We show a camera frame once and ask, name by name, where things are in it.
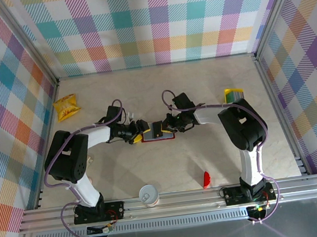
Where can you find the aluminium side rail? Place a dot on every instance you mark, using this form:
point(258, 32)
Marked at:
point(50, 119)
point(275, 96)

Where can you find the small beige object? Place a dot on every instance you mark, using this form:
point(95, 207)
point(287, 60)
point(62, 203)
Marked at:
point(90, 161)

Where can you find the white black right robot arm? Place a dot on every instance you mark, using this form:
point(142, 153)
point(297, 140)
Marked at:
point(245, 125)

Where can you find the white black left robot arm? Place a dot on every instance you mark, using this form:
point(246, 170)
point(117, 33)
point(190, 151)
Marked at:
point(65, 157)

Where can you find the yellow snack bag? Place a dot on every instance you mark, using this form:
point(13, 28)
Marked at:
point(65, 107)

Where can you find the black VIP card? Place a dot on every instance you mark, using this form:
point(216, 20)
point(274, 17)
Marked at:
point(156, 128)

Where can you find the credit card stack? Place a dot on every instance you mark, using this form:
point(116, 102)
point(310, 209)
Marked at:
point(234, 97)

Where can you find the thin aluminium rail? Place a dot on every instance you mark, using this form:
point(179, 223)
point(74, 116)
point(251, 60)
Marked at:
point(155, 65)

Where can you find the tin can with pull tab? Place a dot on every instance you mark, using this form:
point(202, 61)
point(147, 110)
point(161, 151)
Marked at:
point(148, 195)

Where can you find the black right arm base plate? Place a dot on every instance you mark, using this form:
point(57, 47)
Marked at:
point(231, 196)

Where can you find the small control board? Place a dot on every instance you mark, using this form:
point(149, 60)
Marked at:
point(257, 208)
point(106, 229)

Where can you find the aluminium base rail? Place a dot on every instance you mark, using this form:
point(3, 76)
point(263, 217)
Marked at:
point(185, 204)

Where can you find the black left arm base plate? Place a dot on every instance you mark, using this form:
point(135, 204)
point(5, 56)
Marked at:
point(116, 210)

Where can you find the aluminium frame post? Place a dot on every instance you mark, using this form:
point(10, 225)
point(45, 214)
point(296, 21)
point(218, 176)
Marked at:
point(28, 39)
point(272, 11)

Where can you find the red leather card holder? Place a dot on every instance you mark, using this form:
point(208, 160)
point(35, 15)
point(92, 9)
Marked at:
point(149, 136)

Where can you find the small peach object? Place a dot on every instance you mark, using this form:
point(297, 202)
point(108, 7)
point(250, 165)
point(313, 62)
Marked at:
point(90, 181)

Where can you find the yellow card box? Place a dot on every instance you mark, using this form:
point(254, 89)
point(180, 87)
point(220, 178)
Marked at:
point(232, 89)

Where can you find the red plastic slice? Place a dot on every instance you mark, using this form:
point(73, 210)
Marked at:
point(206, 179)

